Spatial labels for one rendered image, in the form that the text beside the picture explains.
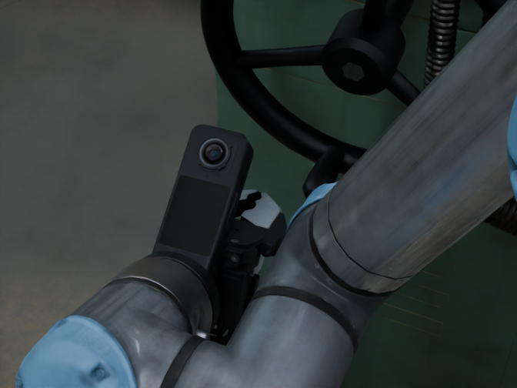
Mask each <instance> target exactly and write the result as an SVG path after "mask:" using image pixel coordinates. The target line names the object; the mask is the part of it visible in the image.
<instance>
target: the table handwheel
mask: <svg viewBox="0 0 517 388"><path fill-rule="evenodd" d="M414 1H415V0H365V5H364V6H363V8H359V9H355V10H351V11H350V12H347V13H345V14H344V15H343V16H342V17H341V18H340V20H339V22H338V24H337V26H336V27H335V29H334V31H333V33H332V34H331V36H330V38H329V40H328V41H327V43H326V44H324V45H310V46H302V47H294V48H274V49H258V50H242V49H241V46H240V44H239V42H238V37H237V35H236V31H235V23H234V16H233V4H234V0H201V3H200V16H201V23H202V32H203V35H204V40H205V44H206V47H207V49H208V53H209V55H210V57H211V60H212V62H213V64H214V66H215V69H216V71H217V73H218V74H219V76H220V78H221V80H222V81H223V83H224V84H225V87H226V88H227V89H228V91H229V92H230V93H231V95H232V96H233V98H234V99H235V100H236V102H237V103H238V104H239V105H240V106H241V107H242V108H243V110H244V111H245V112H246V113H247V114H248V115H249V116H250V117H251V118H252V119H253V120H254V121H255V122H256V123H257V124H258V125H259V126H260V127H262V128H263V129H264V130H265V131H266V132H267V133H268V134H269V135H271V136H272V137H273V138H275V139H276V140H278V141H279V142H280V143H281V144H283V145H284V146H286V147H288V148H289V149H291V150H292V151H294V152H296V153H298V154H299V155H301V156H302V157H304V158H306V159H308V160H310V161H312V162H314V163H317V161H318V160H319V158H320V157H321V156H322V154H323V153H324V152H325V151H326V149H327V148H328V147H329V146H338V147H339V148H340V149H341V150H342V151H343V152H344V157H343V160H342V164H341V167H340V170H339V173H341V174H343V175H345V174H346V173H347V172H348V171H349V170H350V169H351V167H352V166H353V165H354V164H355V163H356V162H357V161H358V160H359V159H360V158H361V157H362V156H363V154H364V153H365V152H366V151H367V149H364V148H361V147H358V146H355V145H351V144H348V143H346V142H343V141H341V140H338V139H335V138H333V137H331V136H330V135H326V134H325V133H324V132H321V131H319V130H317V129H316V128H314V127H312V126H310V125H309V124H308V123H306V122H304V121H302V120H301V119H300V118H299V117H297V116H296V115H294V114H293V113H292V112H290V111H289V110H288V109H287V108H286V107H285V106H284V105H282V104H281V103H280V102H279V101H278V100H277V99H276V98H275V97H274V96H273V95H272V94H271V93H270V92H269V91H268V89H267V88H266V87H265V86H264V85H263V84H262V83H261V82H260V80H259V79H258V77H257V76H256V75H255V73H254V72H253V71H252V70H253V69H263V68H273V67H282V66H307V65H321V66H322V68H323V70H324V72H325V74H326V75H327V77H328V78H329V79H330V80H331V81H332V82H333V83H334V84H335V85H336V86H338V87H339V88H340V89H342V90H344V91H346V92H349V93H352V94H354V95H375V94H377V93H380V92H381V91H383V90H384V89H385V88H387V89H388V90H389V91H390V92H391V93H392V94H393V95H394V96H395V97H397V98H398V99H399V100H400V101H401V102H403V103H404V104H405V105H406V106H407V107H409V105H410V104H411V103H412V102H413V101H414V100H415V99H416V98H417V97H418V96H419V95H420V93H421V92H420V91H419V90H418V89H417V88H416V87H415V86H414V85H413V84H412V83H411V82H410V81H409V80H408V79H407V78H406V77H405V76H404V75H403V74H402V73H401V72H400V71H399V70H398V69H397V66H398V64H399V62H400V60H401V58H402V56H403V54H404V52H405V37H404V35H403V33H402V30H401V29H400V28H401V26H402V23H403V22H404V20H405V18H406V16H407V14H408V13H409V10H410V8H411V7H412V4H413V2H414ZM475 1H476V3H477V4H478V5H479V7H480V8H481V9H482V10H483V12H484V13H485V15H486V17H487V19H488V20H489V19H490V18H491V17H492V16H493V15H494V14H495V13H496V12H497V11H498V10H499V9H500V8H501V7H502V6H503V5H504V4H505V3H506V2H507V1H508V0H475Z"/></svg>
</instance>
